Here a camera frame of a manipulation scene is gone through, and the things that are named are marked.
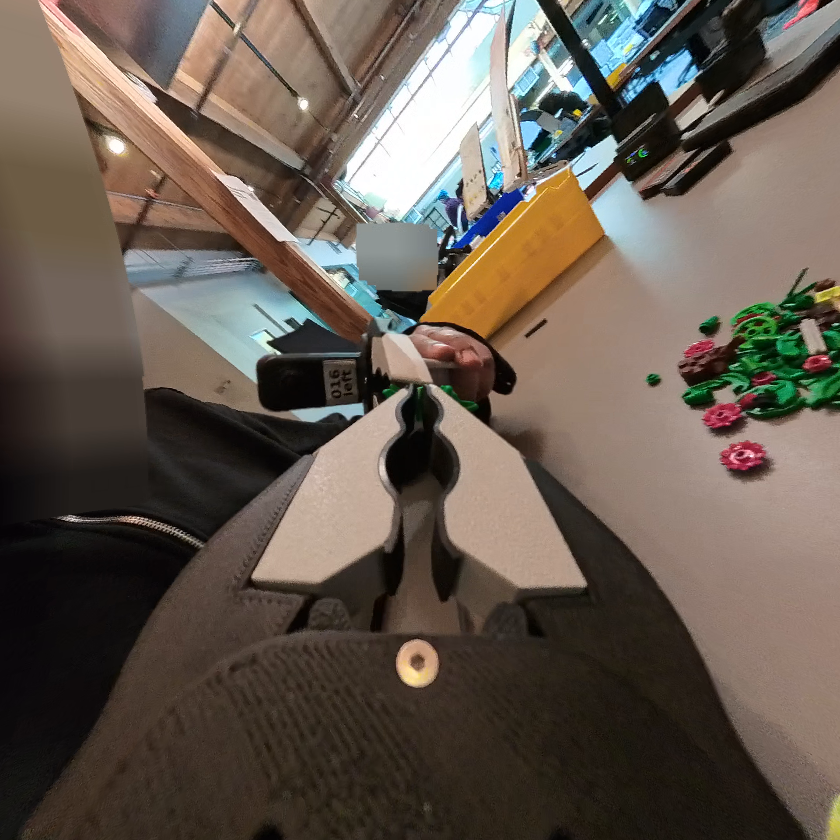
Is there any pile of toy brick pieces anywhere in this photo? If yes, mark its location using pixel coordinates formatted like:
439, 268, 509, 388
679, 268, 840, 422

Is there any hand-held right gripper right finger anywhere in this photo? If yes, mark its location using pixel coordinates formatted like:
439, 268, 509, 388
427, 384, 587, 632

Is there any white paper notice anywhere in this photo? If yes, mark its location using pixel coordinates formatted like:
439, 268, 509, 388
217, 172, 300, 245

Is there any yellow plastic bin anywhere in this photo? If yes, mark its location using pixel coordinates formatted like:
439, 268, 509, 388
420, 166, 605, 343

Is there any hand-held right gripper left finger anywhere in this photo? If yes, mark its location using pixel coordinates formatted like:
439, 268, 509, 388
251, 386, 421, 632

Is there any cardboard panel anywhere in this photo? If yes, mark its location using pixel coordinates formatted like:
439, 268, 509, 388
458, 122, 490, 219
489, 5, 530, 193

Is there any small blue bin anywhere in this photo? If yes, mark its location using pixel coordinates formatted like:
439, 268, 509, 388
451, 185, 534, 249

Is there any small black pack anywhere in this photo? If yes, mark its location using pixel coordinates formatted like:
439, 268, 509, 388
638, 157, 690, 200
661, 140, 733, 196

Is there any person's black jacket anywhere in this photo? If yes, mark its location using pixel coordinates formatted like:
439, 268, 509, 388
0, 387, 352, 840

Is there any black charging case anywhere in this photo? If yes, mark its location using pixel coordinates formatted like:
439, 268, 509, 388
694, 0, 769, 99
613, 80, 681, 182

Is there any black pole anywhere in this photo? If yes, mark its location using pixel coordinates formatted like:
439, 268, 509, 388
537, 0, 626, 122

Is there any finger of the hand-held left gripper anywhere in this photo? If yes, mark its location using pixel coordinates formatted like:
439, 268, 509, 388
381, 330, 437, 389

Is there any flat black box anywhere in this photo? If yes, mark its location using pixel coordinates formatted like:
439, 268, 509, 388
682, 56, 829, 153

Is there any green spiky toy plant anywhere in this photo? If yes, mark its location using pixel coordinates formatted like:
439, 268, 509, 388
381, 382, 481, 416

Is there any person's left hand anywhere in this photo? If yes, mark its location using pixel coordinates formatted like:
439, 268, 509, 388
410, 323, 497, 403

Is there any wooden pillar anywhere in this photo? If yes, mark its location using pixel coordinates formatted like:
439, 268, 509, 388
39, 0, 376, 343

